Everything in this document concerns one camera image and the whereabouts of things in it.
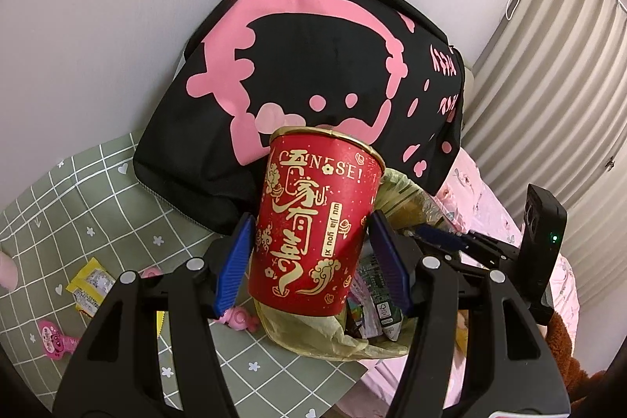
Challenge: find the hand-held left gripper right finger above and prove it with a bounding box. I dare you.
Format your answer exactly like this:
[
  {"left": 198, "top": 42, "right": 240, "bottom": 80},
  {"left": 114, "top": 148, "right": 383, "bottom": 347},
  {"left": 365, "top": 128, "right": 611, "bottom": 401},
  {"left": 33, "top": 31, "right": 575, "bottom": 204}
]
[{"left": 369, "top": 209, "right": 572, "bottom": 418}]

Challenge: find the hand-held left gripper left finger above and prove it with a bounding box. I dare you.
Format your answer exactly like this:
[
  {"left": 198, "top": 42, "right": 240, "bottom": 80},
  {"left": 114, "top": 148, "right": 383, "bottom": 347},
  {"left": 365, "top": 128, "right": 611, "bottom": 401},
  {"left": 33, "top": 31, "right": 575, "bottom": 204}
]
[{"left": 54, "top": 211, "right": 257, "bottom": 418}]

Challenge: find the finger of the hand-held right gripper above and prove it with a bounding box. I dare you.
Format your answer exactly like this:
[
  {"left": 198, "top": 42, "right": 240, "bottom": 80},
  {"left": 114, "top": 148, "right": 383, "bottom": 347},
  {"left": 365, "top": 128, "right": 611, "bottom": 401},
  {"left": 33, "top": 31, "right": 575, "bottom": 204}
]
[{"left": 415, "top": 224, "right": 522, "bottom": 275}]

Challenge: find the white green snack packet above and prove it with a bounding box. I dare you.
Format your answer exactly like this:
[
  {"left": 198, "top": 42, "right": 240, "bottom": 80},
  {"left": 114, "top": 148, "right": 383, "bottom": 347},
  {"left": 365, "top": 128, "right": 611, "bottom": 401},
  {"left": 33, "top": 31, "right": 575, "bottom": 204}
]
[{"left": 357, "top": 250, "right": 408, "bottom": 341}]

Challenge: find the red paper cup gold print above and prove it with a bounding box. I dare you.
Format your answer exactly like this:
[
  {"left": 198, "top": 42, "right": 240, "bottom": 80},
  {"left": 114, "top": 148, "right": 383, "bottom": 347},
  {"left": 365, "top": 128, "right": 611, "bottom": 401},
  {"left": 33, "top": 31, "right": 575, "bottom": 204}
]
[{"left": 247, "top": 127, "right": 386, "bottom": 318}]

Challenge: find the yellow-green plastic bag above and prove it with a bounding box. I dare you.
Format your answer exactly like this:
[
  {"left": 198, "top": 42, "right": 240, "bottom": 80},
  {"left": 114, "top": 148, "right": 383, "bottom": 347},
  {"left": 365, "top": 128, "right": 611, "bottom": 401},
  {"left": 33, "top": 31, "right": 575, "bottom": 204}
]
[{"left": 254, "top": 167, "right": 464, "bottom": 361}]

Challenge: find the pink small toy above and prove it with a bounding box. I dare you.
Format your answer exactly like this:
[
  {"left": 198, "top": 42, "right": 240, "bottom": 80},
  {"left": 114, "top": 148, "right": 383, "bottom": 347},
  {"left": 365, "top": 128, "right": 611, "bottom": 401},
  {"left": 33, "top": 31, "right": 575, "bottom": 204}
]
[{"left": 219, "top": 306, "right": 261, "bottom": 335}]

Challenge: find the pink printed bedsheet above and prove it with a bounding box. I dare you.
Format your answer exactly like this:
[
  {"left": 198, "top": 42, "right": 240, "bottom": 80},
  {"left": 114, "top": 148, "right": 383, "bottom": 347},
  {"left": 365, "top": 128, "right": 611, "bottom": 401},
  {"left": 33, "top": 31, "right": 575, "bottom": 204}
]
[{"left": 360, "top": 148, "right": 581, "bottom": 418}]

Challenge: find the brown plush toy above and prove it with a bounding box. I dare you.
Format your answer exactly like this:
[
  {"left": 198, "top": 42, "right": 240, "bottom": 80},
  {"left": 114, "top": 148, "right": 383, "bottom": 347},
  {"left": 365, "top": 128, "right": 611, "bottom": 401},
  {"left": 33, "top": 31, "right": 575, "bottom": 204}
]
[{"left": 543, "top": 313, "right": 591, "bottom": 392}]

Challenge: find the beige pleated curtain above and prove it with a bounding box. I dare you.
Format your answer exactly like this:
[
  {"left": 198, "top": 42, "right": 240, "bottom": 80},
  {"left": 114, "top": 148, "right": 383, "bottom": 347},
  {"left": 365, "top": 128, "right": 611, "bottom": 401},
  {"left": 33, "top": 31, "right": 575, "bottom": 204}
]
[{"left": 459, "top": 0, "right": 627, "bottom": 306}]

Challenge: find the yellow snack packet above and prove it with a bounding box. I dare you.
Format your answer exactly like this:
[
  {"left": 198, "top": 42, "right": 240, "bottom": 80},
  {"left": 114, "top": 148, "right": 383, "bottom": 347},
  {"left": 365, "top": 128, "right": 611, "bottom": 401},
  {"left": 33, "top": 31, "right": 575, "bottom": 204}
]
[{"left": 66, "top": 257, "right": 117, "bottom": 317}]

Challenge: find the green grid mat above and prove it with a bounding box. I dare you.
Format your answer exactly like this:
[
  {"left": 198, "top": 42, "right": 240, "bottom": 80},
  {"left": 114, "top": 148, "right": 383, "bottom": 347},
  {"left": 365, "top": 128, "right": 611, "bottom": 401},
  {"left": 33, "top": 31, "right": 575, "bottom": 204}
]
[{"left": 0, "top": 133, "right": 373, "bottom": 418}]

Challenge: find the pink toy packet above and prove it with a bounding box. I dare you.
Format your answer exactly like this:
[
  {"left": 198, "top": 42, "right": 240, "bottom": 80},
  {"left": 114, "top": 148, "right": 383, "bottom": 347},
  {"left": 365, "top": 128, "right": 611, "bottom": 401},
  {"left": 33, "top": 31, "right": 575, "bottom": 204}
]
[{"left": 36, "top": 319, "right": 82, "bottom": 361}]

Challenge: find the black pink printed pillow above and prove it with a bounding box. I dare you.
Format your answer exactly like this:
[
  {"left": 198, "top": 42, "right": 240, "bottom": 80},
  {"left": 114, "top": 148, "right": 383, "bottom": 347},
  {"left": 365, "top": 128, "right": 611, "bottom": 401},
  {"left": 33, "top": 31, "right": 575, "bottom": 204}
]
[{"left": 133, "top": 0, "right": 465, "bottom": 237}]

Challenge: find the pink plastic bottle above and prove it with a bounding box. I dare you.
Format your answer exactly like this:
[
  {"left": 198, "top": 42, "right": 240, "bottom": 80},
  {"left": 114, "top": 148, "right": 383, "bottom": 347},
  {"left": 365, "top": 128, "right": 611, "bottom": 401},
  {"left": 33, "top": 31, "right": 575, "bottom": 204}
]
[{"left": 0, "top": 250, "right": 19, "bottom": 292}]

